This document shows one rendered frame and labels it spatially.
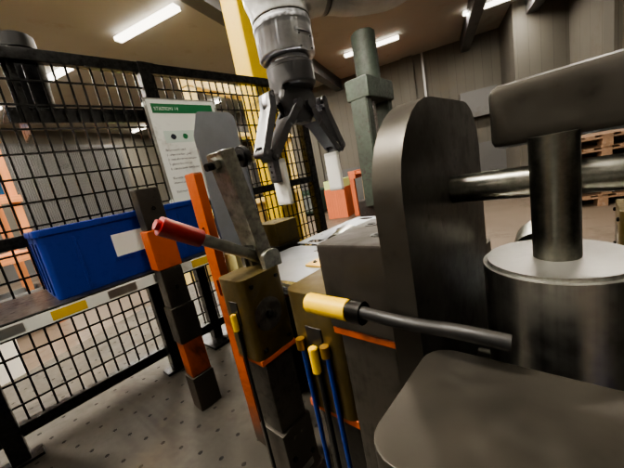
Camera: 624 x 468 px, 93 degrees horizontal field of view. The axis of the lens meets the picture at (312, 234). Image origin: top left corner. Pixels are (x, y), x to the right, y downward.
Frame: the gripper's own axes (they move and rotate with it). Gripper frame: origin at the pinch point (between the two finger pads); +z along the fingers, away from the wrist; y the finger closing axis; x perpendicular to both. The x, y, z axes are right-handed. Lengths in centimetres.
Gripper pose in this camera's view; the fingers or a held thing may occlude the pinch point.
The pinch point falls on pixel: (313, 189)
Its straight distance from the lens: 51.8
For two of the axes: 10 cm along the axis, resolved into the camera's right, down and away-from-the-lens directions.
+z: 1.9, 9.6, 2.0
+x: -7.4, 0.1, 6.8
